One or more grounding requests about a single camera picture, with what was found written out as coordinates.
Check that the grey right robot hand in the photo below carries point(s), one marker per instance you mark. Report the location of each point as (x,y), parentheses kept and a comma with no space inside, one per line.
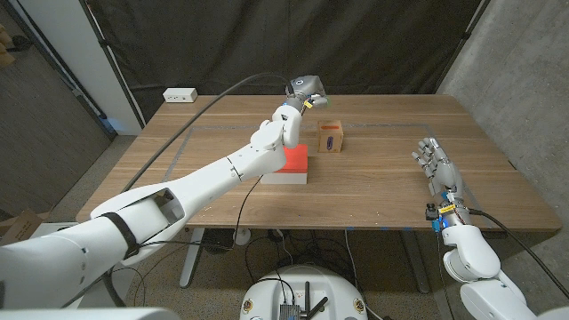
(446,173)

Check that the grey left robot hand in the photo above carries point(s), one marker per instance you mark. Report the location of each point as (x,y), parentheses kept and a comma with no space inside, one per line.
(309,84)

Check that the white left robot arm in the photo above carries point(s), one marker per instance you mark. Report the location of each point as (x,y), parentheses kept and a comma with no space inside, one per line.
(200,186)

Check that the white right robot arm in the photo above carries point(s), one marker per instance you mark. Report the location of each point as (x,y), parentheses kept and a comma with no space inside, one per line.
(475,262)

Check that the wooden box with slots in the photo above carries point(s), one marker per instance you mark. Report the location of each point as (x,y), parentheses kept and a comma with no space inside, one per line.
(330,135)

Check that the red box with white base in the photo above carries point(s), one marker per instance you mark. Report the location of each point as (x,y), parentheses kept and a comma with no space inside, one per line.
(297,160)

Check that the white power outlet box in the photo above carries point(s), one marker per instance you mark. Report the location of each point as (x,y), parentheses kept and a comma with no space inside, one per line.
(180,94)

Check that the brown cardboard box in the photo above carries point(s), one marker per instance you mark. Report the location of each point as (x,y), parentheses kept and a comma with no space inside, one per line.
(24,224)

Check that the black backdrop curtain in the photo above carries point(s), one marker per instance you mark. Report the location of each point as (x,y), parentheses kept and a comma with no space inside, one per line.
(284,44)

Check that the grey tape outline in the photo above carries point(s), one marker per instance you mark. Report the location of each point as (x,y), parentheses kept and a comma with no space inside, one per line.
(378,125)

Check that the grey table leg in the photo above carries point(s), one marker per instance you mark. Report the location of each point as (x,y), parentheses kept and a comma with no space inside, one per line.
(415,262)

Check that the black backdrop stand pole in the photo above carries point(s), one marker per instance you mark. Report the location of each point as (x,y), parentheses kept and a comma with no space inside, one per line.
(467,34)
(105,43)

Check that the white round floor foot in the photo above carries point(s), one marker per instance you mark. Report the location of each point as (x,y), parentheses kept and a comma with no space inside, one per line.
(241,237)

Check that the black round floor fan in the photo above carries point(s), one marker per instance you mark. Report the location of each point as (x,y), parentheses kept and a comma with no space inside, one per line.
(218,242)

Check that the white robot torso base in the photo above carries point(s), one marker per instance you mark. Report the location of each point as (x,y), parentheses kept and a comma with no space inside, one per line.
(266,293)

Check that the white table leg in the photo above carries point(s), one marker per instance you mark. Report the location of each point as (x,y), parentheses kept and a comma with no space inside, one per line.
(191,262)

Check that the black door frame rail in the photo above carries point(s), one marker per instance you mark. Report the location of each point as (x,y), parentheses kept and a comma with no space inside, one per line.
(106,128)

